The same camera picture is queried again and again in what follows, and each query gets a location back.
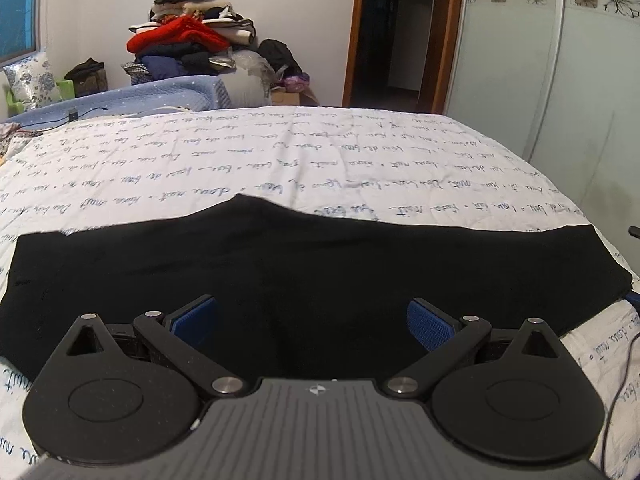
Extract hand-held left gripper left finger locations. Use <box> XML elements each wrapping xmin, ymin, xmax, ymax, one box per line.
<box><xmin>47</xmin><ymin>296</ymin><xmax>249</xmax><ymax>402</ymax></box>

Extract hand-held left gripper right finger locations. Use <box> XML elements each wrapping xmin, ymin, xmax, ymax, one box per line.
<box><xmin>381</xmin><ymin>299</ymin><xmax>576</xmax><ymax>402</ymax></box>

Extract black pants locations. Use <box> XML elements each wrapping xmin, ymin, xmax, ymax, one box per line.
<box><xmin>0</xmin><ymin>194</ymin><xmax>634</xmax><ymax>382</ymax></box>

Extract white script-printed quilt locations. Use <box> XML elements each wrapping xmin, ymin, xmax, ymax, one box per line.
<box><xmin>0</xmin><ymin>105</ymin><xmax>640</xmax><ymax>480</ymax></box>

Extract blue quilted mattress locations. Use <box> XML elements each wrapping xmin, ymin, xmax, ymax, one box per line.
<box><xmin>0</xmin><ymin>75</ymin><xmax>234</xmax><ymax>134</ymax></box>

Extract cardboard box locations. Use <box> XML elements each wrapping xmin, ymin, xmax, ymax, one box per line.
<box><xmin>270</xmin><ymin>85</ymin><xmax>306</xmax><ymax>107</ymax></box>

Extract grey bedding bundle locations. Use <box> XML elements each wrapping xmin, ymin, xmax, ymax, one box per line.
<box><xmin>220</xmin><ymin>50</ymin><xmax>274</xmax><ymax>109</ymax></box>

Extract white floral wardrobe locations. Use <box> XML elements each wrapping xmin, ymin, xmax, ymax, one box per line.
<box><xmin>445</xmin><ymin>0</ymin><xmax>640</xmax><ymax>282</ymax></box>

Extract colourful patterned blanket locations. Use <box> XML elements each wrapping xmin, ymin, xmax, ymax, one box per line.
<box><xmin>0</xmin><ymin>122</ymin><xmax>44</xmax><ymax>166</ymax></box>

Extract dark brown bag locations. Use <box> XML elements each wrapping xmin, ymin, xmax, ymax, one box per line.
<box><xmin>64</xmin><ymin>58</ymin><xmax>109</xmax><ymax>97</ymax></box>

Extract green plastic bin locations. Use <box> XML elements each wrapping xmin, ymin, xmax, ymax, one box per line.
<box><xmin>5</xmin><ymin>77</ymin><xmax>76</xmax><ymax>111</ymax></box>

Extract black bag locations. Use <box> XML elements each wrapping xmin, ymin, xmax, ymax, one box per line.
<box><xmin>257</xmin><ymin>39</ymin><xmax>304</xmax><ymax>81</ymax></box>

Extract floral pillow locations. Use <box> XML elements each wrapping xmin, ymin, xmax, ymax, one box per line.
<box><xmin>2</xmin><ymin>50</ymin><xmax>61</xmax><ymax>111</ymax></box>

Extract pile of folded clothes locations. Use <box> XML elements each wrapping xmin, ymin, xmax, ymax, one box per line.
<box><xmin>121</xmin><ymin>0</ymin><xmax>259</xmax><ymax>86</ymax></box>

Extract window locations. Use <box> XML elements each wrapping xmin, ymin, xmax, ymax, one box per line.
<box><xmin>0</xmin><ymin>0</ymin><xmax>42</xmax><ymax>62</ymax></box>

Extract thin black cable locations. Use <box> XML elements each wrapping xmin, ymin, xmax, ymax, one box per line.
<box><xmin>50</xmin><ymin>106</ymin><xmax>109</xmax><ymax>125</ymax></box>

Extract wooden door frame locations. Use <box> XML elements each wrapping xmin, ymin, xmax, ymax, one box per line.
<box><xmin>341</xmin><ymin>0</ymin><xmax>469</xmax><ymax>115</ymax></box>

